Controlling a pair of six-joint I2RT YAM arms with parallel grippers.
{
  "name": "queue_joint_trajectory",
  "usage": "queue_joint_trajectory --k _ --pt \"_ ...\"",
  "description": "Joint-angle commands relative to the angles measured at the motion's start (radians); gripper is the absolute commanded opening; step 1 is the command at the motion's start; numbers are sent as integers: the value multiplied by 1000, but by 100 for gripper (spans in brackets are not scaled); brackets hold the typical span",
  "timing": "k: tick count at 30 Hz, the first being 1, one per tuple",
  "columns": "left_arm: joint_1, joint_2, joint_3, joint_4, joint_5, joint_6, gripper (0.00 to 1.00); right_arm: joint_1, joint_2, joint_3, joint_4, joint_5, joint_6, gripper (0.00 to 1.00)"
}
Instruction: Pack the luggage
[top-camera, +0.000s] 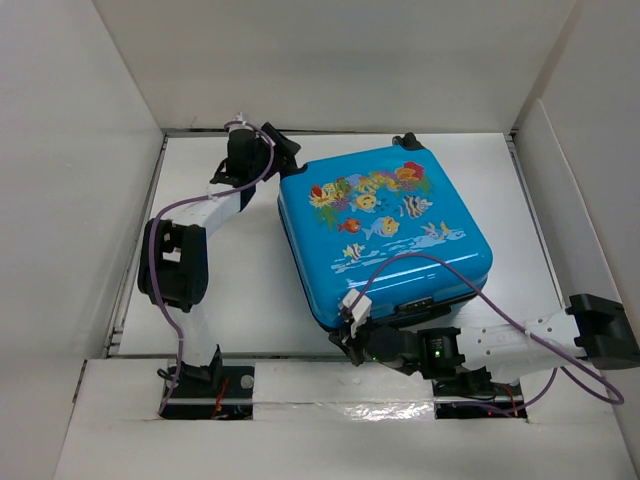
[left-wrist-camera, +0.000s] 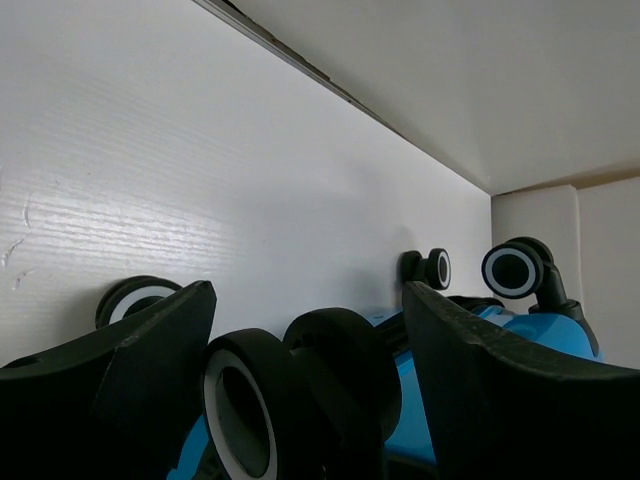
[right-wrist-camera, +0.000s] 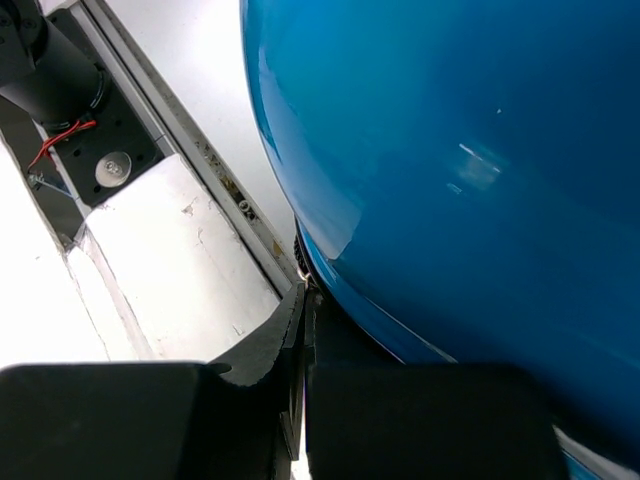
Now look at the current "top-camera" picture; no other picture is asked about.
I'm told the blue hard-shell suitcase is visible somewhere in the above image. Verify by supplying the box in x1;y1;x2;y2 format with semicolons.
277;133;493;331

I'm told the wrist white camera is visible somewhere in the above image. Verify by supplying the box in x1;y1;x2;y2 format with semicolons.
340;289;372;338
224;112;257;134

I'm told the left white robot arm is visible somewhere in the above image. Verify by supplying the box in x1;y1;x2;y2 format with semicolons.
137;115;301;397

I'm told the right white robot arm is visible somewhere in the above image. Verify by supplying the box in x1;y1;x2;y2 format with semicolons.
329;290;639;393

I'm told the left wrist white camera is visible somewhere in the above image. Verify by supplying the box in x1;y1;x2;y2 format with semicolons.
224;112;257;134

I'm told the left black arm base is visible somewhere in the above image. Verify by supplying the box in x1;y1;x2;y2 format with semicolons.
160;365;255;421

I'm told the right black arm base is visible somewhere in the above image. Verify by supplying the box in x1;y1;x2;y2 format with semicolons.
432;370;527;420

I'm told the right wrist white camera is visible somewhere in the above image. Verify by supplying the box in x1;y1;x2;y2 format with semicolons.
340;289;372;338

